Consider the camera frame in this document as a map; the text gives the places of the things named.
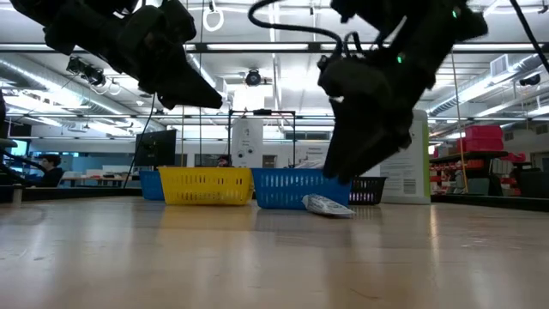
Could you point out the black background monitor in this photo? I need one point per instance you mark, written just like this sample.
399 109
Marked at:
156 148

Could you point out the lit teal computer screen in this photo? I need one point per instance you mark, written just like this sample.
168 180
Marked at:
19 148

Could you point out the white travel toothpaste tube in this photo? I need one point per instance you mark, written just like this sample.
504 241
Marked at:
326 206

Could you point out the person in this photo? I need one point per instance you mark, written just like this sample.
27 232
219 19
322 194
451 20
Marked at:
51 173
224 161

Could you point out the black ceiling camera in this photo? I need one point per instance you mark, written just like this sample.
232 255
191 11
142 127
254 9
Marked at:
530 80

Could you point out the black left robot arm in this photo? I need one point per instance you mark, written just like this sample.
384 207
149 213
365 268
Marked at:
64 17

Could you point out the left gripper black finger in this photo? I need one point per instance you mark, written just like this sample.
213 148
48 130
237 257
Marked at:
191 92

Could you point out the white wipes canister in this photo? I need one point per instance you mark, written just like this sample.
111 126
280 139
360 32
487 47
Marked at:
412 171

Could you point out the silver ventilation duct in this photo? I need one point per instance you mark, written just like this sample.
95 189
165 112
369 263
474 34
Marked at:
201 70

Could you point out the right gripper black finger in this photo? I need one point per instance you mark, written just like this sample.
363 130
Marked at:
347 146
386 139

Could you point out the yellow plastic basket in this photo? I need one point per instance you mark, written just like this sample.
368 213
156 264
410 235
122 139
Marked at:
206 186

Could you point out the red storage bins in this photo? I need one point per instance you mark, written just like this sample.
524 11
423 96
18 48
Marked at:
484 137

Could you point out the black hanging camera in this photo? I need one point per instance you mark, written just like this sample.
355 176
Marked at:
86 72

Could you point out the black storage box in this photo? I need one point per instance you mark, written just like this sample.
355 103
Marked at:
532 184

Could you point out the black plastic basket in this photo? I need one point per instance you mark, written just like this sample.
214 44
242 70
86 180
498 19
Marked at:
369 191

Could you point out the blue plastic basket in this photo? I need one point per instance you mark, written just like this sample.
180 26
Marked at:
150 186
283 189

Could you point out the background shelf rack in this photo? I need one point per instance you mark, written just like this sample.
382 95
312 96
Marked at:
467 155

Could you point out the background work table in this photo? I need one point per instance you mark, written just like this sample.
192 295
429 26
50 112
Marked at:
98 179

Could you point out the black overhead camera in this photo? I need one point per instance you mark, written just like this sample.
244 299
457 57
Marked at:
253 78

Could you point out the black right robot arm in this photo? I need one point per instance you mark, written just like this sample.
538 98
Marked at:
429 21

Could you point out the black overhead frame beam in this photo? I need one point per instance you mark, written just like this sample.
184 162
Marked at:
257 43

